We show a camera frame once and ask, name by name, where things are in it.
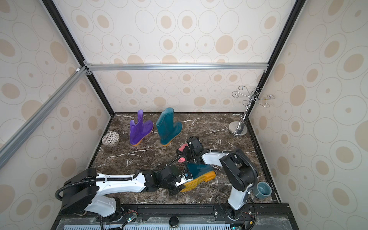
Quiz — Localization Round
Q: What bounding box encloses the pink cloth black trim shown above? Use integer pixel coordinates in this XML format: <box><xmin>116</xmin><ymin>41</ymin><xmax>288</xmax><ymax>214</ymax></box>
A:
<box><xmin>176</xmin><ymin>144</ymin><xmax>190</xmax><ymax>163</ymax></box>

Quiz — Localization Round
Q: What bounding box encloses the teal rubber boot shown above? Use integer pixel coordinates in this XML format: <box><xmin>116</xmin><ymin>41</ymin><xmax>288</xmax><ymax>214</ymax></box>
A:
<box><xmin>156</xmin><ymin>107</ymin><xmax>183</xmax><ymax>146</ymax></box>
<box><xmin>181</xmin><ymin>163</ymin><xmax>216</xmax><ymax>192</ymax></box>

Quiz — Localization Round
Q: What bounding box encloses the purple rubber boot yellow sole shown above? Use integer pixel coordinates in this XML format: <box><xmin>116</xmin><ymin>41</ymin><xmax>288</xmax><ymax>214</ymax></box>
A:
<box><xmin>130</xmin><ymin>110</ymin><xmax>153</xmax><ymax>146</ymax></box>

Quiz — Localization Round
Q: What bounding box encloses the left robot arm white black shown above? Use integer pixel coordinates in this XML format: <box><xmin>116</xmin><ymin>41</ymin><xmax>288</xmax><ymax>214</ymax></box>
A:
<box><xmin>55</xmin><ymin>163</ymin><xmax>193</xmax><ymax>217</ymax></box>

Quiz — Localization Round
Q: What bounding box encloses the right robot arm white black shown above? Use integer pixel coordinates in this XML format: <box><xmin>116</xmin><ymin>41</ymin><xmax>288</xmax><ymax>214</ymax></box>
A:
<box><xmin>182</xmin><ymin>137</ymin><xmax>258</xmax><ymax>219</ymax></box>

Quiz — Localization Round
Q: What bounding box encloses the chrome hook stand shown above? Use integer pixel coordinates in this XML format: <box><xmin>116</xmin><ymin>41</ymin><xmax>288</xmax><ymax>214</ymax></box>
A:
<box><xmin>229</xmin><ymin>85</ymin><xmax>276</xmax><ymax>137</ymax></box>

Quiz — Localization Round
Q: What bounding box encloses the patterned white bowl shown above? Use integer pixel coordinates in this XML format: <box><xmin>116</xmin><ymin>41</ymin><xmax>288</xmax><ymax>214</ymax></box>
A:
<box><xmin>102</xmin><ymin>132</ymin><xmax>120</xmax><ymax>147</ymax></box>

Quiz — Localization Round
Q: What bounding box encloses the grey-blue ceramic cup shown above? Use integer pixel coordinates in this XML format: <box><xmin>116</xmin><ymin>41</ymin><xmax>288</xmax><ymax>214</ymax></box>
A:
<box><xmin>253</xmin><ymin>182</ymin><xmax>272</xmax><ymax>199</ymax></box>

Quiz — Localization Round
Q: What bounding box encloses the horizontal aluminium bar back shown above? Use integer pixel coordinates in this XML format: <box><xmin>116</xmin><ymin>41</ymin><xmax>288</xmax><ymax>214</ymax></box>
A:
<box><xmin>87</xmin><ymin>62</ymin><xmax>268</xmax><ymax>71</ymax></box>

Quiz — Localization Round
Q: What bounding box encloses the diagonal aluminium bar left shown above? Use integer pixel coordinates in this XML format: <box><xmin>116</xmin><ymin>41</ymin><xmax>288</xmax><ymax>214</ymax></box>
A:
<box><xmin>1</xmin><ymin>66</ymin><xmax>87</xmax><ymax>167</ymax></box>

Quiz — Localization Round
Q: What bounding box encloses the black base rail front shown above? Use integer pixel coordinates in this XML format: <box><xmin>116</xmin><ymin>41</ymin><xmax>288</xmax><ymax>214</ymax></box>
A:
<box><xmin>52</xmin><ymin>204</ymin><xmax>298</xmax><ymax>230</ymax></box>

